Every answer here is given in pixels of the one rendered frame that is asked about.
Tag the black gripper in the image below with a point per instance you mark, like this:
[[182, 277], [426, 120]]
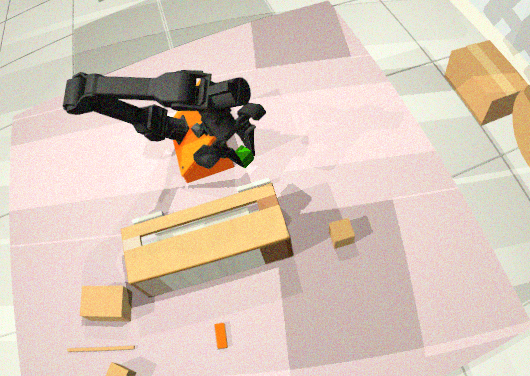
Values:
[[224, 126]]

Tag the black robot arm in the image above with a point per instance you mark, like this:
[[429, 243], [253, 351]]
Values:
[[86, 93]]

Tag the green block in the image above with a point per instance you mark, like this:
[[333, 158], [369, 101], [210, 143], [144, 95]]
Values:
[[245, 155]]

